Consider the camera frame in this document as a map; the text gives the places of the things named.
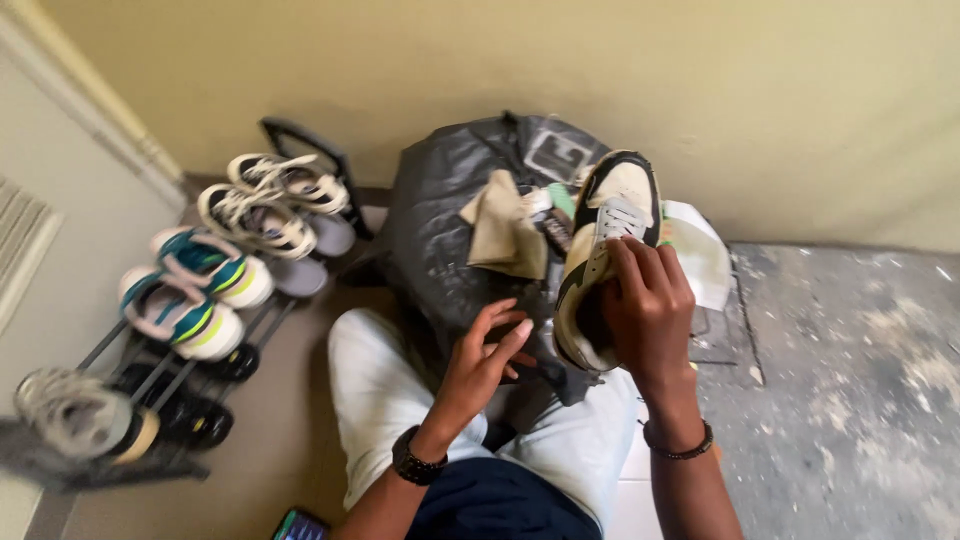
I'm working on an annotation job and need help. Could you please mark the shoe cleaning brush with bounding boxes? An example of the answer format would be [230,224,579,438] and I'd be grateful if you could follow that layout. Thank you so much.
[521,183,579,256]

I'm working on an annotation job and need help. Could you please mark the tan cloth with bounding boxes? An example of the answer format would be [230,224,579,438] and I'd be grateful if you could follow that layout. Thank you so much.
[459,168,550,282]

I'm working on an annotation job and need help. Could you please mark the black metal shoe rack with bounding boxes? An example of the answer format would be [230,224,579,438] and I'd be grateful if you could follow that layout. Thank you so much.
[0,116,376,492]

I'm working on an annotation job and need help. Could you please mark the person's dark blue shirt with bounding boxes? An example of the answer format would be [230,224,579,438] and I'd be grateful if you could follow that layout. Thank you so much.
[405,456,605,540]

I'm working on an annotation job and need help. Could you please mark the black wristwatch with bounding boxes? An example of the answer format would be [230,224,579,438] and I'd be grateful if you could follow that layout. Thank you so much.
[390,424,450,487]

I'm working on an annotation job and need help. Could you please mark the white door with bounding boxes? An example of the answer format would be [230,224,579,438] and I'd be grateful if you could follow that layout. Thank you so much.
[0,0,189,540]

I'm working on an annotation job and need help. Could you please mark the person's right hand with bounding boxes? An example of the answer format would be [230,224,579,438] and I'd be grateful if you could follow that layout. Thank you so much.
[599,237,698,391]

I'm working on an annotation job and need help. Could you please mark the cream and black laced sneaker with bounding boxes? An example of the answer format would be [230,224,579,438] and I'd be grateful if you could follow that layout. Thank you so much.
[196,183,319,261]
[226,152,352,217]

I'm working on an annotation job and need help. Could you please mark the black shoe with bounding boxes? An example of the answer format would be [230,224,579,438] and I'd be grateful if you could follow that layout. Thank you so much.
[112,365,235,453]

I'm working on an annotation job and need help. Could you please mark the black plastic bag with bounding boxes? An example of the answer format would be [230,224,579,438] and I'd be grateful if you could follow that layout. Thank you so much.
[341,111,624,406]

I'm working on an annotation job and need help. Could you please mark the teal and white running shoe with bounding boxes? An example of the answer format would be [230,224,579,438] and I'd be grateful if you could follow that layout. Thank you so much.
[148,225,276,311]
[117,264,246,363]

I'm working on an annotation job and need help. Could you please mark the white plastic bag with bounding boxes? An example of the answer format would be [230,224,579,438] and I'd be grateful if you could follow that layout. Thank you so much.
[660,199,735,312]

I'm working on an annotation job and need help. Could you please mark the person's light jeans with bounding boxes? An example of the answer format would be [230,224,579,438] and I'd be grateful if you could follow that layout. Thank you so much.
[327,307,642,530]

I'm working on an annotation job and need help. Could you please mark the grey sneaker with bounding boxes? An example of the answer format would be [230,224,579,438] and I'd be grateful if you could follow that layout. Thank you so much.
[12,367,162,466]

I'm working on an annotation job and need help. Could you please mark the person's left hand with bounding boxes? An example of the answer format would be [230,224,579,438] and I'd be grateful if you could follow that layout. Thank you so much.
[434,297,539,432]

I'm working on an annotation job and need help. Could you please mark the smartphone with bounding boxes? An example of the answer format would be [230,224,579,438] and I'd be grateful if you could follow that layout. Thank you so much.
[271,508,331,540]

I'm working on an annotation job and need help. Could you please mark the black bead bracelet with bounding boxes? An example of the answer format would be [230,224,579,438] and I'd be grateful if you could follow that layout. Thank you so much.
[642,418,715,462]

